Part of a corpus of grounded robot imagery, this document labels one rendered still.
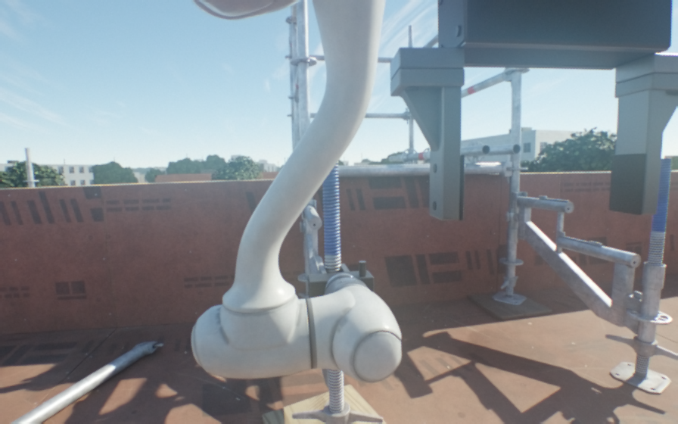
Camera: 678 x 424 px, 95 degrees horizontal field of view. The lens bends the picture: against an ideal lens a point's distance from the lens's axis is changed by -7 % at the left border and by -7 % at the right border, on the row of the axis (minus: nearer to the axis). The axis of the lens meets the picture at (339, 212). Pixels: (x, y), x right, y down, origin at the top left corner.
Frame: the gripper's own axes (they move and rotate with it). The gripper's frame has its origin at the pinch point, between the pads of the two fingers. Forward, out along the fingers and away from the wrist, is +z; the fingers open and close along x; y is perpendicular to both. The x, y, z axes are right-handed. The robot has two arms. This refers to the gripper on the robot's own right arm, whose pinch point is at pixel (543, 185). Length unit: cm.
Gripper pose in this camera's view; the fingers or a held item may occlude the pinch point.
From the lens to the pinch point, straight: 25.5
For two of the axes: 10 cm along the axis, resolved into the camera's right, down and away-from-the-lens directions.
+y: 0.3, 1.2, -9.9
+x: 10.0, -0.3, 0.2
